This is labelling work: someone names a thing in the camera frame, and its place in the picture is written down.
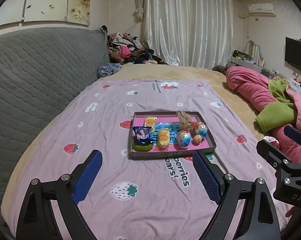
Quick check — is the blue and red toy egg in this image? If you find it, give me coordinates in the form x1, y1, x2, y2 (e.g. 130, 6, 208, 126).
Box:
177, 129, 192, 150
193, 122, 208, 138

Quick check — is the beige bed sheet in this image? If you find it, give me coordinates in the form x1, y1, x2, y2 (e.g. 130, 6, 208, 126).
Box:
0, 64, 291, 220

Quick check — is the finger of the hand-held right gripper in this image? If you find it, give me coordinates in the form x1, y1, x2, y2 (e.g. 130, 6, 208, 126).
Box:
284, 125, 301, 147
256, 139, 292, 171

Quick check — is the yellow cake packet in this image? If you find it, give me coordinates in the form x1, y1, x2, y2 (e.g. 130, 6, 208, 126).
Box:
157, 128, 171, 148
143, 116, 157, 132

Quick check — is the black flat television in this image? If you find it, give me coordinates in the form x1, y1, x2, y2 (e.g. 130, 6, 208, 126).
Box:
284, 37, 301, 75

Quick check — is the green fuzzy hair ring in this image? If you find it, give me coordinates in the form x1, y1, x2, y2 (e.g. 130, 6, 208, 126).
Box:
132, 137, 155, 152

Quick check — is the dark blue patterned cloth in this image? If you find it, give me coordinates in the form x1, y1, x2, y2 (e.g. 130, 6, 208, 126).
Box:
97, 63, 121, 78

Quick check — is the curved metal chair frame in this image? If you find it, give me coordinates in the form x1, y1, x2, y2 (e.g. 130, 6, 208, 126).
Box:
244, 40, 261, 60

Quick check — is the shallow dark cardboard tray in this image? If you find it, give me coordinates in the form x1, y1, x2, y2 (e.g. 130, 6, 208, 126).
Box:
129, 110, 217, 160

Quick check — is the purple strawberry print blanket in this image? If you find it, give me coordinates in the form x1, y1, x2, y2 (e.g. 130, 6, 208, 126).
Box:
0, 79, 295, 240

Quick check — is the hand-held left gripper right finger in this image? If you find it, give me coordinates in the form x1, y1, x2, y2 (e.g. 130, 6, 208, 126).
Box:
192, 150, 281, 240

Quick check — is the white air conditioner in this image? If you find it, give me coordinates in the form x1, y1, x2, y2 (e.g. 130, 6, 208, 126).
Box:
248, 3, 275, 15

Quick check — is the white television cabinet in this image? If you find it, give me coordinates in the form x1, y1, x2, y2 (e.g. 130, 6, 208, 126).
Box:
289, 72, 301, 93

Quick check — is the green fleece blanket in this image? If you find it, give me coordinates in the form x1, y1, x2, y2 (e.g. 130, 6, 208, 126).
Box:
256, 80, 298, 133

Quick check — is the pink quilt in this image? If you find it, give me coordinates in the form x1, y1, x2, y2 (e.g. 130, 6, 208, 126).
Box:
226, 66, 301, 163

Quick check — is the pile of clothes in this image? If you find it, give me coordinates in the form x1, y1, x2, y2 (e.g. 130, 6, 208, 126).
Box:
107, 32, 166, 65

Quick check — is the pink and blue book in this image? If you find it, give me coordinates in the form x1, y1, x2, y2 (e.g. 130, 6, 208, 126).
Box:
133, 116, 211, 153

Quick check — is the grey quilted headboard cover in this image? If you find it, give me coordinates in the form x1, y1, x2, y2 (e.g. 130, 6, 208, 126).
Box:
0, 27, 111, 220

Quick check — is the white sheer curtain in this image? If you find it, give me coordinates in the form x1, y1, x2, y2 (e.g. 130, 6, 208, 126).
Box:
135, 0, 233, 68

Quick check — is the dark green bag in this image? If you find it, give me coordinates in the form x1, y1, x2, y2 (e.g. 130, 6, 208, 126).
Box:
233, 50, 252, 60

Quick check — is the small hanging plush toy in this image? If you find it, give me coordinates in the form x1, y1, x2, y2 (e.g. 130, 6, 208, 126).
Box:
132, 7, 144, 20

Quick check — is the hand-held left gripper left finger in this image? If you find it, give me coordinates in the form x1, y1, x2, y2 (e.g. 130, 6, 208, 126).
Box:
15, 149, 103, 240

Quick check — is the small red white printed pouch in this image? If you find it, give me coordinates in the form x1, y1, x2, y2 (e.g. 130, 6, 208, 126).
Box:
263, 135, 280, 150

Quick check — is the floral wall poster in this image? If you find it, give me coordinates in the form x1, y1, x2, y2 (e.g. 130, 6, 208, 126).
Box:
0, 0, 91, 29

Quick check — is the blue cookie packet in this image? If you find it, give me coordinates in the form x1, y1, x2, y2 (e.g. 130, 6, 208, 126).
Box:
132, 126, 151, 144

